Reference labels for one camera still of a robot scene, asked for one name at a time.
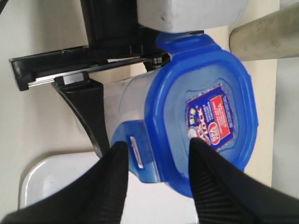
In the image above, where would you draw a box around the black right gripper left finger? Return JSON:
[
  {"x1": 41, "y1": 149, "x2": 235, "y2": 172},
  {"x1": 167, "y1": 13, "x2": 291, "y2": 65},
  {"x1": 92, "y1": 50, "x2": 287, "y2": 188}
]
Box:
[{"x1": 1, "y1": 141, "x2": 128, "y2": 224}]

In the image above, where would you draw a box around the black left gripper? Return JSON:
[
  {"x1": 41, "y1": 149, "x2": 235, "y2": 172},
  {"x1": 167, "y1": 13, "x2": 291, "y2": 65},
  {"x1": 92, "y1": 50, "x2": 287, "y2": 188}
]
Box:
[{"x1": 10, "y1": 0, "x2": 168, "y2": 158}]

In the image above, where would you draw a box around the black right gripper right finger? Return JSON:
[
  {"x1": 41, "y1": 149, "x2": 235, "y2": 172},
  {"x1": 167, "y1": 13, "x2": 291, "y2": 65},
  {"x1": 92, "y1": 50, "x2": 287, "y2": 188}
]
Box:
[{"x1": 188, "y1": 138, "x2": 299, "y2": 224}]

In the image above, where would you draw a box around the blue plastic lid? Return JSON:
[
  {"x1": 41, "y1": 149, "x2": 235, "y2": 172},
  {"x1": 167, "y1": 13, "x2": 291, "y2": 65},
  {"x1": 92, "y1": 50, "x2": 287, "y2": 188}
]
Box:
[{"x1": 111, "y1": 33, "x2": 258, "y2": 197}]

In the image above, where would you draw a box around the stainless steel cup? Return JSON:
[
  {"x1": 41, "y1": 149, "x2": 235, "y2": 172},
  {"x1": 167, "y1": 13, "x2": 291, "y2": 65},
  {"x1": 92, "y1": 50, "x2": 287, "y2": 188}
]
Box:
[{"x1": 229, "y1": 3, "x2": 299, "y2": 61}]

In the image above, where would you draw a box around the clear plastic tall container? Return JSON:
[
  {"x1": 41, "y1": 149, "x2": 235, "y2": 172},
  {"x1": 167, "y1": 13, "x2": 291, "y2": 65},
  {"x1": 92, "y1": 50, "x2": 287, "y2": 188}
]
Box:
[{"x1": 104, "y1": 70, "x2": 159, "y2": 142}]

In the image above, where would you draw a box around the white plastic tray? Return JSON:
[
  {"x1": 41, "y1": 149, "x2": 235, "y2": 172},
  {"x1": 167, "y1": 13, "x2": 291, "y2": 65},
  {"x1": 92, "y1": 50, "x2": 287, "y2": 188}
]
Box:
[{"x1": 19, "y1": 152, "x2": 198, "y2": 224}]

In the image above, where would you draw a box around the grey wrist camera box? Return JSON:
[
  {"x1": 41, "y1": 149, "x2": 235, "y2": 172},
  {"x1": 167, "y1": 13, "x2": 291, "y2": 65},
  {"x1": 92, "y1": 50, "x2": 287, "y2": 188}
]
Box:
[{"x1": 137, "y1": 0, "x2": 248, "y2": 33}]

